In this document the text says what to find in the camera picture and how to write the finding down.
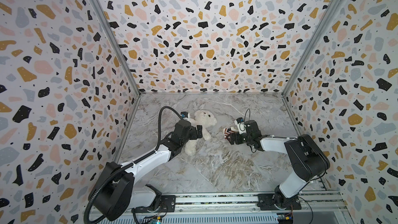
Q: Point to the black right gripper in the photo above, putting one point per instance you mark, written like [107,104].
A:
[235,137]

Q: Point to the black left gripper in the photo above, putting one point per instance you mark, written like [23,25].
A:
[196,135]

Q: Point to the white plush teddy bear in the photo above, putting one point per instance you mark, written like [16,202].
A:
[205,119]

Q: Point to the red white striped sweater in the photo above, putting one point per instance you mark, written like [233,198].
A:
[228,131]

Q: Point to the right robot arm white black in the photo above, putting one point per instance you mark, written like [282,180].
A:
[308,161]

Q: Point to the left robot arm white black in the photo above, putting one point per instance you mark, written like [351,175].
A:
[114,191]

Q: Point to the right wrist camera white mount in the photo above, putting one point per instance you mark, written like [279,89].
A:
[240,124]

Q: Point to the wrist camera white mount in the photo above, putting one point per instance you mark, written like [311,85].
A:
[185,115]
[240,124]

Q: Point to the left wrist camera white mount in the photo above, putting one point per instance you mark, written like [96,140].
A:
[185,115]

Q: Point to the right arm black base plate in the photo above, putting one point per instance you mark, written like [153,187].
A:
[268,202]

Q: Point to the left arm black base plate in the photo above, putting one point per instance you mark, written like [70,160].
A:
[165,203]

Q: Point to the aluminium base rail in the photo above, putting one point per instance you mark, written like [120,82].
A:
[318,207]

